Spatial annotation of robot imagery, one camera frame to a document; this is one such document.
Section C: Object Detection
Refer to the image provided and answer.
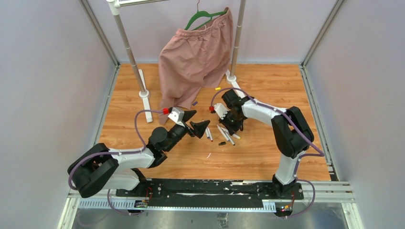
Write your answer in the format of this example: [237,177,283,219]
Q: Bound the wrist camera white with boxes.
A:
[214,103,229,119]
[168,107,185,127]

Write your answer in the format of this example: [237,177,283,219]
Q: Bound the green clothes hanger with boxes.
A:
[184,0,227,31]

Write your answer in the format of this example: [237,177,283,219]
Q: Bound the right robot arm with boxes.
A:
[210,89,314,199]

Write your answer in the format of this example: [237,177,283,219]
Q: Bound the white marker red tip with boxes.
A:
[208,128,213,142]

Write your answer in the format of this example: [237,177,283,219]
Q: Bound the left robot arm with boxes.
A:
[67,107,210,198]

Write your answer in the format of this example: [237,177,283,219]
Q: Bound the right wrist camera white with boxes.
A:
[214,103,229,119]

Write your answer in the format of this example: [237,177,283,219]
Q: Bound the white marker teal tip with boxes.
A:
[222,128,235,146]

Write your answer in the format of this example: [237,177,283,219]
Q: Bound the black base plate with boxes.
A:
[115,178,304,208]

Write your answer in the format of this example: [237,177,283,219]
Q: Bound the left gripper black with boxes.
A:
[164,110,209,152]

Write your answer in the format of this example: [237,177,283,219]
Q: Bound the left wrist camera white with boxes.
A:
[168,107,185,127]

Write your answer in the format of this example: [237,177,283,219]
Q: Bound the aluminium frame rail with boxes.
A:
[58,178,363,229]

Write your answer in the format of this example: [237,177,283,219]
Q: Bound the white marker grey tip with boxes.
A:
[217,125,229,141]

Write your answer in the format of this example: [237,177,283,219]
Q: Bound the pink shorts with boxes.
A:
[158,7,234,109]

